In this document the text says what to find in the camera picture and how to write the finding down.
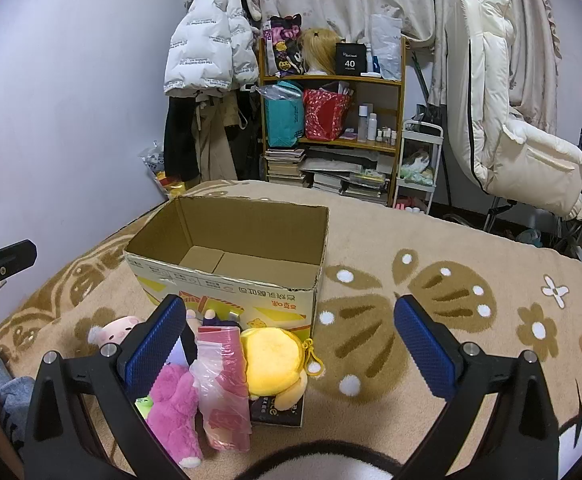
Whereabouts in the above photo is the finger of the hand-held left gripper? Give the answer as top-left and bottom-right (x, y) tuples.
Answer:
(0, 240), (38, 287)

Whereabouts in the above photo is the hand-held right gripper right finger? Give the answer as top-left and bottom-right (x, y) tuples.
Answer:
(393, 294), (562, 480)

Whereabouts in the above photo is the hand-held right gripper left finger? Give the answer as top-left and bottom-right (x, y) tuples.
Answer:
(23, 294), (192, 480)

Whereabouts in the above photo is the pink pig plush toy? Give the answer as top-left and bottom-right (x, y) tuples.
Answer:
(88, 316), (144, 348)

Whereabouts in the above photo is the pink bear plush toy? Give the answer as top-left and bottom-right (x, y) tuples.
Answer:
(146, 364), (204, 468)

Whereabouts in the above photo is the pink packet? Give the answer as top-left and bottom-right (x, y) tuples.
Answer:
(189, 325), (253, 453)

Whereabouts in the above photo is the yellow plush toy with keychain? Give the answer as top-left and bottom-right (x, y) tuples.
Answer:
(240, 327), (322, 411)

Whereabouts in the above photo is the black tissue pack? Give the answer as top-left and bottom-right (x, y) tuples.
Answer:
(248, 395), (306, 429)

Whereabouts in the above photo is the printed cardboard box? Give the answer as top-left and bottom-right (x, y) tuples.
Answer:
(123, 196), (331, 348)

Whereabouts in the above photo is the yellow and red packet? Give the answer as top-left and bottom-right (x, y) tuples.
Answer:
(158, 172), (187, 198)

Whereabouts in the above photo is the clear snack bag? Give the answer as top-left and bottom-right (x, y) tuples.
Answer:
(138, 142), (167, 181)

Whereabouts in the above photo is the pale green cloth bundle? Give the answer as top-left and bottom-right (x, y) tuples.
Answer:
(401, 152), (434, 183)

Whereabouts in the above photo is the wide stack of books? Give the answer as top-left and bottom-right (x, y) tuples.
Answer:
(303, 157), (394, 202)

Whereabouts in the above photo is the dark hanging coat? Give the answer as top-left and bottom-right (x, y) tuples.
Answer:
(163, 92), (202, 183)

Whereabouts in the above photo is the beige hanging garment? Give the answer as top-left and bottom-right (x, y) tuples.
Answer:
(193, 92), (244, 183)

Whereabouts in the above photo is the white rolling cart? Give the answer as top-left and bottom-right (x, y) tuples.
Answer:
(393, 120), (444, 216)

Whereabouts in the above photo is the small stack of books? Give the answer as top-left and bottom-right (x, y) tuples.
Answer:
(263, 147), (307, 188)

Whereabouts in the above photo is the group of cosmetic bottles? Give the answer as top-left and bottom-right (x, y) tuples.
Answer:
(357, 104), (400, 144)

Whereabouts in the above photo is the cream padded chair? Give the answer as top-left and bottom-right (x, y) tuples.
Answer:
(444, 0), (582, 231)

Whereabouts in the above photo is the red patterned bag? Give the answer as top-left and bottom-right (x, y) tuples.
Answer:
(302, 87), (353, 142)

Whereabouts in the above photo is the teal bag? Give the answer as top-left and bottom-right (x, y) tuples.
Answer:
(263, 81), (306, 148)

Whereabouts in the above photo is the white puffer jacket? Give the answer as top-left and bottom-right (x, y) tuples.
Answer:
(163, 0), (261, 97)

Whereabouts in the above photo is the wooden shelf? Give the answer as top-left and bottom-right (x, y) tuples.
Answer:
(257, 35), (408, 206)

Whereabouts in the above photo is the black box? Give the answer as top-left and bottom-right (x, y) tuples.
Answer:
(334, 42), (368, 77)

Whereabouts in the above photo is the white plastic bag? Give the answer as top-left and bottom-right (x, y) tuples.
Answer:
(369, 12), (403, 81)

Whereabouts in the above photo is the blonde wig head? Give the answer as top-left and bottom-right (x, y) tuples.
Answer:
(298, 27), (342, 77)

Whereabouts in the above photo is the black patterned bag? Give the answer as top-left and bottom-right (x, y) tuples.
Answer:
(263, 14), (306, 78)

